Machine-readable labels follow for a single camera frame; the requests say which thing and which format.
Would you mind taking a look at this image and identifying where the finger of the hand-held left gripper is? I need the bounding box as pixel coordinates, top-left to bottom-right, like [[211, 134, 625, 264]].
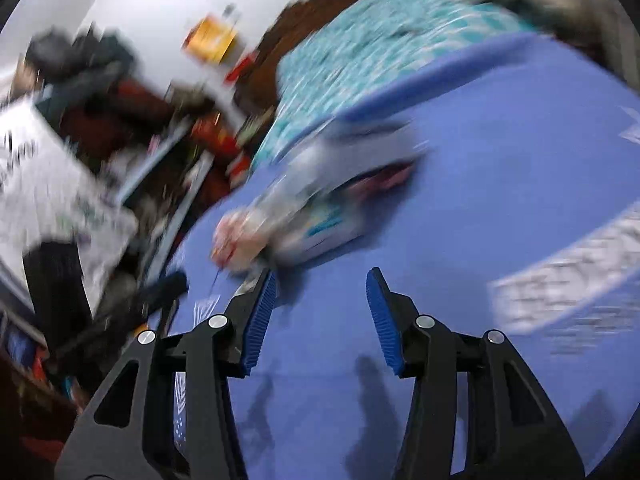
[[142, 271, 189, 312]]

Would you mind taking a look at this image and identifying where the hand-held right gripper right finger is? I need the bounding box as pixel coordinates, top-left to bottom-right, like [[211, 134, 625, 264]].
[[366, 266, 586, 480]]

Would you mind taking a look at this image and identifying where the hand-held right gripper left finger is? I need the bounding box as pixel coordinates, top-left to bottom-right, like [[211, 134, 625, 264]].
[[54, 267, 278, 480]]

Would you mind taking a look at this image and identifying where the white red wrapper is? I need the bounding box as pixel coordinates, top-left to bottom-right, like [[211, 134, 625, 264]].
[[214, 207, 273, 273]]

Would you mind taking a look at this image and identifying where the white teal packet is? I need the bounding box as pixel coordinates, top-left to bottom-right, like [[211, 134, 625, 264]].
[[272, 200, 363, 263]]

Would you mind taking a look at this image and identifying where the dark cloth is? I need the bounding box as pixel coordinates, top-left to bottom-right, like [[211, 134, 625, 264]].
[[22, 241, 97, 322]]

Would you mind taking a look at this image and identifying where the white printed cloth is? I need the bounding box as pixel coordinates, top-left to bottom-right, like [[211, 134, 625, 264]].
[[0, 95, 141, 321]]

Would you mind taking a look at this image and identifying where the red box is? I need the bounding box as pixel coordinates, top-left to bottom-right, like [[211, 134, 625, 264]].
[[191, 114, 252, 182]]

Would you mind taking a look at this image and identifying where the blue printed bedsheet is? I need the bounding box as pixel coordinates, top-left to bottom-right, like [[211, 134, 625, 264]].
[[150, 35, 640, 480]]

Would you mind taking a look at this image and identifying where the dark bag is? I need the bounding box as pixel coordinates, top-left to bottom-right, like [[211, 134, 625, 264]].
[[24, 29, 137, 92]]

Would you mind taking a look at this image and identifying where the teal patterned quilt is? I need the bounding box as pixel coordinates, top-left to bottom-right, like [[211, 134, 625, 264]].
[[250, 0, 541, 171]]

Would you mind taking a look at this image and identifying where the carved wooden headboard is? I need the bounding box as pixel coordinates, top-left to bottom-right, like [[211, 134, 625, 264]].
[[235, 0, 391, 111]]

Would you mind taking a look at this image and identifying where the grey metal frame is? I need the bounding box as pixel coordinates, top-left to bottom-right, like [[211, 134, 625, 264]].
[[117, 120, 216, 281]]

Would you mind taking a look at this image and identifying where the yellow red wall calendar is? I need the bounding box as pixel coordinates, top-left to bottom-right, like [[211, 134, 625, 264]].
[[182, 12, 258, 86]]

